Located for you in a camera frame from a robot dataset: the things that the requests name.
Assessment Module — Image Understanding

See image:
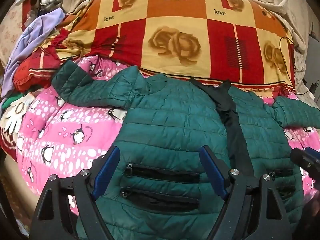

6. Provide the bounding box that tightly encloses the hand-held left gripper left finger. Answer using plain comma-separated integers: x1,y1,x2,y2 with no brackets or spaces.
29,145,121,240

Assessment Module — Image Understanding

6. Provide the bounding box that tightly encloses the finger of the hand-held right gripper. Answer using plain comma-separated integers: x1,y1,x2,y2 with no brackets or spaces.
290,147,320,180

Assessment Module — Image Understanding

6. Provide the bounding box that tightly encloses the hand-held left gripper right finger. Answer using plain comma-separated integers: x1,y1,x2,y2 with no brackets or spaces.
199,145,293,240

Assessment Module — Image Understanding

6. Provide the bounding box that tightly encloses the green quilted puffer jacket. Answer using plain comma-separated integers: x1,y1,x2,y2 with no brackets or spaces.
51,60,320,240

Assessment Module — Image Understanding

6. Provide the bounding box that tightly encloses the pink penguin print blanket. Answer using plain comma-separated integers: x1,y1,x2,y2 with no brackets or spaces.
15,55,320,213

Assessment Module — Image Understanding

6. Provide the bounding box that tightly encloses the grey cabinet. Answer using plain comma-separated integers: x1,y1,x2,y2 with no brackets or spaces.
306,34,320,80

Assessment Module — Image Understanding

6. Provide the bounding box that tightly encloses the red blanket with white print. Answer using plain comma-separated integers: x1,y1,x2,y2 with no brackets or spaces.
0,92,38,160

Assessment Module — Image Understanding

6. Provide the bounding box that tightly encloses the red yellow rose print quilt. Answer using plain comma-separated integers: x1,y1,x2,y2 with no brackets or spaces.
12,0,297,94

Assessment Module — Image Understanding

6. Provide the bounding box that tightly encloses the lavender cloth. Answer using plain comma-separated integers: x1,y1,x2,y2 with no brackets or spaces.
1,7,66,98

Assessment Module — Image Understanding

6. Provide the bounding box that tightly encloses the beige crumpled cloth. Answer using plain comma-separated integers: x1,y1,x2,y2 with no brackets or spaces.
250,0,313,48

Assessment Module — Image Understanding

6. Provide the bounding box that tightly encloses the black cable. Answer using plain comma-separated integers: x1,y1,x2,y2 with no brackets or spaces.
279,37,297,85

